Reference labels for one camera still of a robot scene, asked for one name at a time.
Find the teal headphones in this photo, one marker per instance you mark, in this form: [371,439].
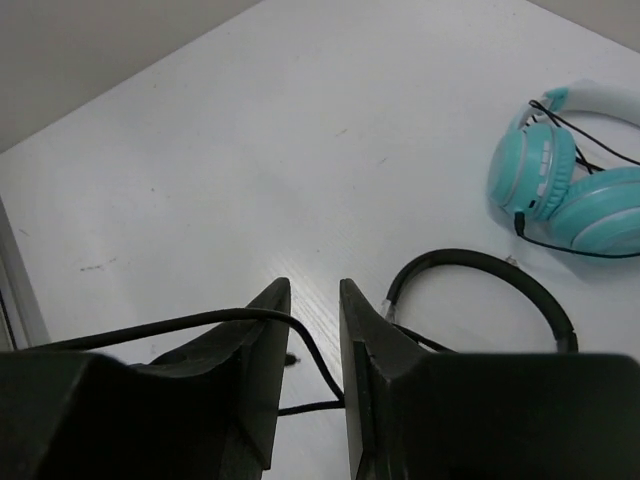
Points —
[538,174]

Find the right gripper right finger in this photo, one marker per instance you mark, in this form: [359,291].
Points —
[412,414]

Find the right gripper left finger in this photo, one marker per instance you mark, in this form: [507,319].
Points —
[204,410]

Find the aluminium rail front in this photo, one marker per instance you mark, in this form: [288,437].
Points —
[21,317]

